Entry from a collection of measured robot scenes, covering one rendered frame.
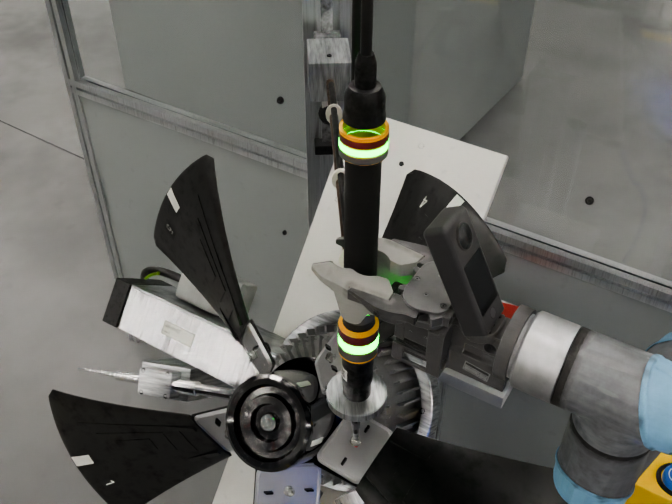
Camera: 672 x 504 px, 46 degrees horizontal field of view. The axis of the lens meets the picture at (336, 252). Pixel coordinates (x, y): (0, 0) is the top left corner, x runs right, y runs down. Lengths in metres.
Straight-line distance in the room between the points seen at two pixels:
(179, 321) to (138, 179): 1.03
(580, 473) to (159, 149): 1.54
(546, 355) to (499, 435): 1.34
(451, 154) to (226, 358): 0.45
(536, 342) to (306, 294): 0.61
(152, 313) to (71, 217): 2.16
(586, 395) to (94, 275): 2.55
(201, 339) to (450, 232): 0.62
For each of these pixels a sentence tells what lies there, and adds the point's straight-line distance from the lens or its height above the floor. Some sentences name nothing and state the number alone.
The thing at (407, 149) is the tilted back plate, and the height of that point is 1.34.
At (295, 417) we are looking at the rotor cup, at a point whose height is 1.23.
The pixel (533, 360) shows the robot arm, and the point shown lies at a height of 1.49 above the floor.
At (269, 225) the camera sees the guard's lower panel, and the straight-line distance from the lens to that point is 1.97.
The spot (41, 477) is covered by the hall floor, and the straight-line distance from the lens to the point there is 2.54.
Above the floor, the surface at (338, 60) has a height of 1.41.
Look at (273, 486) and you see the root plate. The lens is 1.05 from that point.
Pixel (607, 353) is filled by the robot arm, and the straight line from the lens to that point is 0.71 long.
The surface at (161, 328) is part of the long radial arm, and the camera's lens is 1.26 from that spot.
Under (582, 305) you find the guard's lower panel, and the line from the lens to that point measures 1.65.
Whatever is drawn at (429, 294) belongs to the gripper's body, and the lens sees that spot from 0.74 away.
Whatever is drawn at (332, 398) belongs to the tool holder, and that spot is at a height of 1.29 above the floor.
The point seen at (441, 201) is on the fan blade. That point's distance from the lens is 0.96.
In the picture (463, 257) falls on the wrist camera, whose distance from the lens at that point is 0.69.
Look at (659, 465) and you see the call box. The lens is 1.21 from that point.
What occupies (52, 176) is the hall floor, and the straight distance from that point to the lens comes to 3.67.
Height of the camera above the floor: 2.00
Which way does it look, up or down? 41 degrees down
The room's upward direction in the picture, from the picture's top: straight up
